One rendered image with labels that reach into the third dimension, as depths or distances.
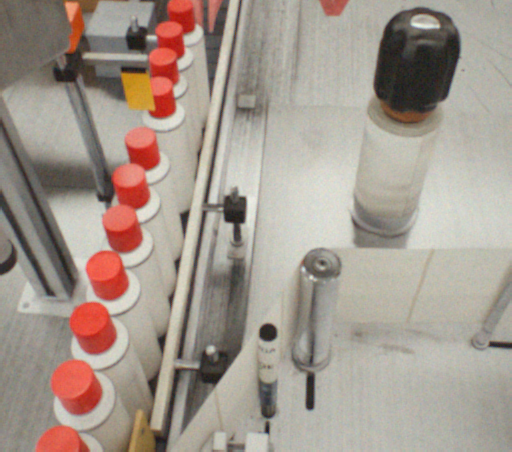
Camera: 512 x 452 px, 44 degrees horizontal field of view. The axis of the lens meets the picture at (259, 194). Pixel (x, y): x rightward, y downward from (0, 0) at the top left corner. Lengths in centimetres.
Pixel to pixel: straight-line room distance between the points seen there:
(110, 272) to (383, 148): 33
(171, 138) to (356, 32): 58
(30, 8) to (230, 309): 51
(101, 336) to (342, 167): 48
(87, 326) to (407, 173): 40
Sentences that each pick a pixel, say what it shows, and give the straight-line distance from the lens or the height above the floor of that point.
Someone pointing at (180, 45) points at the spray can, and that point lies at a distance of 80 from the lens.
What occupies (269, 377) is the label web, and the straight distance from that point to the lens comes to 61.
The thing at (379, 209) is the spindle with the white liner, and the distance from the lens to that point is 80.
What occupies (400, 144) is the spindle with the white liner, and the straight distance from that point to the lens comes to 71.
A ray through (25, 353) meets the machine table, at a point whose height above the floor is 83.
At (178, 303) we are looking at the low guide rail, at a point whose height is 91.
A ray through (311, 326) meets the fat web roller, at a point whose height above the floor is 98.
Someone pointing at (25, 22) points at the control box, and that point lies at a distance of 42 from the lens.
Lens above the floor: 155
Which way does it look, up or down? 51 degrees down
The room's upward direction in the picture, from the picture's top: 1 degrees counter-clockwise
